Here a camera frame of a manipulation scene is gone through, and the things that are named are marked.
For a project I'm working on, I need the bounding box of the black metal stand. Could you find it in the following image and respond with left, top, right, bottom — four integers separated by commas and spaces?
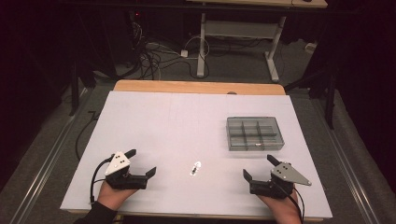
284, 68, 339, 131
68, 59, 97, 117

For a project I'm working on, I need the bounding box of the clear plastic compartment box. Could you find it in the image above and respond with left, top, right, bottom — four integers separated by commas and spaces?
226, 116, 285, 152

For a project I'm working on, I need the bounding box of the left hand-held gripper black cable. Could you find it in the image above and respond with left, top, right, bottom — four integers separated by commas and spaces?
90, 155, 115, 205

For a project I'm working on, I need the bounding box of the black floor cable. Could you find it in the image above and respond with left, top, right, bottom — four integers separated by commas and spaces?
75, 110, 101, 161

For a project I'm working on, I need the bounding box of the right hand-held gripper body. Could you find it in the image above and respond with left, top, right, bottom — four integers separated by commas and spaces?
249, 161, 313, 200

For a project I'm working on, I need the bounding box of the white table mat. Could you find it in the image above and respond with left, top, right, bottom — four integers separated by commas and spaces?
60, 91, 333, 220

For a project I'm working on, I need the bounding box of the small part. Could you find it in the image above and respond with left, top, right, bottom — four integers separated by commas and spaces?
189, 161, 203, 178

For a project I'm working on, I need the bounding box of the metal floor rail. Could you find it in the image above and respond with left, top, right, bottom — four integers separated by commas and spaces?
7, 88, 92, 224
311, 99, 379, 224

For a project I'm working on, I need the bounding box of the person's left hand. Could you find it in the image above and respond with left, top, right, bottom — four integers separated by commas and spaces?
97, 181, 138, 211

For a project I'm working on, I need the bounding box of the beige desk with white frame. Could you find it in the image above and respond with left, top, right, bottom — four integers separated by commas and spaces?
186, 0, 329, 83

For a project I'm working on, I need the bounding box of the person's right hand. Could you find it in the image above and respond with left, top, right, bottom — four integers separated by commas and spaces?
257, 189, 303, 224

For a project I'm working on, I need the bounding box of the hand-held gripper black cable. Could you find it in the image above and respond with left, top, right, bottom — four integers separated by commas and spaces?
90, 155, 115, 205
274, 180, 305, 224

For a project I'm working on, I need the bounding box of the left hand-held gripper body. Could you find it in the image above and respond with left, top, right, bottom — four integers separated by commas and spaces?
104, 151, 149, 190

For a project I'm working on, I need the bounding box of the white cable loop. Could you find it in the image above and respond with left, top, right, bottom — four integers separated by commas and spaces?
183, 35, 210, 61

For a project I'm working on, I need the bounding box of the right hand-held gripper black cable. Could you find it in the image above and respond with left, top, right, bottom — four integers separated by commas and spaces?
274, 180, 305, 224

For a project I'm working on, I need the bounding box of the tangle of black cables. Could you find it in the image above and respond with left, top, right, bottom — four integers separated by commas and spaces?
129, 21, 200, 80

